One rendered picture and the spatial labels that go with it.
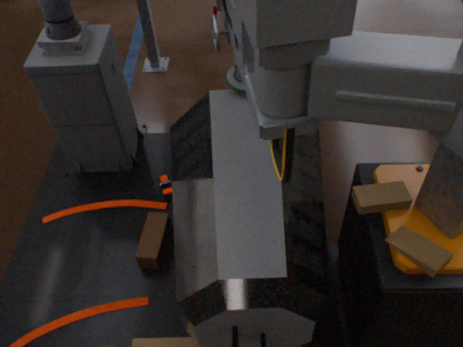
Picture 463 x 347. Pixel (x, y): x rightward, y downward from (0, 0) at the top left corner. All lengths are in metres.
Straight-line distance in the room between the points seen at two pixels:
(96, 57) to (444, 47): 1.74
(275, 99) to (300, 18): 0.33
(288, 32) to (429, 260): 0.93
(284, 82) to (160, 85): 2.42
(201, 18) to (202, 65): 0.75
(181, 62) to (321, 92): 2.64
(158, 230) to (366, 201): 1.23
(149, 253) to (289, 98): 1.37
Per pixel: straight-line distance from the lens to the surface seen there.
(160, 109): 3.46
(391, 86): 1.34
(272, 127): 1.44
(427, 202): 1.80
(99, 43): 2.66
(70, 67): 2.56
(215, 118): 2.09
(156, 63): 3.86
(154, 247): 2.48
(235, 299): 1.58
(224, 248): 1.63
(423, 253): 1.70
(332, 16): 1.18
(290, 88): 1.36
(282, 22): 1.14
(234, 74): 2.25
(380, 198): 1.78
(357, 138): 3.21
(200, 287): 1.64
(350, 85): 1.34
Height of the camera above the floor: 2.19
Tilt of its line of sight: 48 degrees down
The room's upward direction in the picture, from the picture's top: 4 degrees counter-clockwise
